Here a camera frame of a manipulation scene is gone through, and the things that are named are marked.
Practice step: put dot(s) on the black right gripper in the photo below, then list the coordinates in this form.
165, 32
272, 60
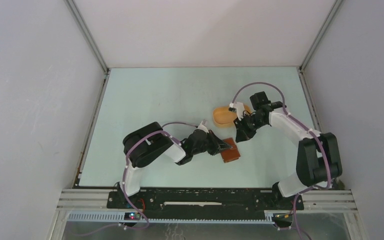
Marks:
242, 133

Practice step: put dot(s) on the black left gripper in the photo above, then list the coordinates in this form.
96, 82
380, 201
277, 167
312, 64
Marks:
217, 144

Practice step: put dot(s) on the brown leather card holder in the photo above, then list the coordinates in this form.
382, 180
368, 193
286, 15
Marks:
231, 154

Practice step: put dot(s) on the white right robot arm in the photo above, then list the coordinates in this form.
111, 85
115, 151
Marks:
318, 159

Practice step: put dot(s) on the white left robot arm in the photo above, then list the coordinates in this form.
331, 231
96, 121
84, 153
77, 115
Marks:
143, 146

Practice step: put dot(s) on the orange plastic tray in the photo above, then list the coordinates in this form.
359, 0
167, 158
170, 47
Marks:
223, 117

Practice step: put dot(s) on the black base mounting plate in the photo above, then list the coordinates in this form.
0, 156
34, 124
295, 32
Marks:
218, 203

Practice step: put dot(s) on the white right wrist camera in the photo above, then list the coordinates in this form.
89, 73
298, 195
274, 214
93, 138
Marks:
238, 108

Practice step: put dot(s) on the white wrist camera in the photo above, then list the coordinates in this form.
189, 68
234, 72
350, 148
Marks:
203, 126
238, 108

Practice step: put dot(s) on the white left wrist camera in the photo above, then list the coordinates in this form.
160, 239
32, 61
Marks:
203, 126

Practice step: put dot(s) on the white cable duct strip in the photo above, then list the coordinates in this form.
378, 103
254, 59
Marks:
123, 217

